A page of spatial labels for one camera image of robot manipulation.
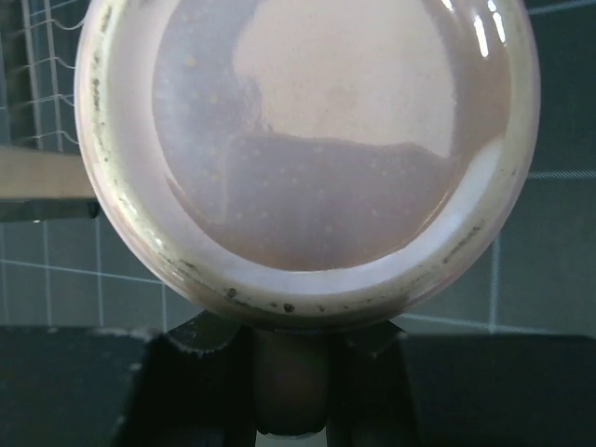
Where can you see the tan mug lilac inside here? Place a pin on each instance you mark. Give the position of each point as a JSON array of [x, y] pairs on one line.
[[306, 166]]

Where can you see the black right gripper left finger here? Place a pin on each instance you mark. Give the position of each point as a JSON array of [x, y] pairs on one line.
[[127, 387]]

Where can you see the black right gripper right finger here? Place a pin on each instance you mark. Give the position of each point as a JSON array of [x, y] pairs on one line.
[[393, 388]]

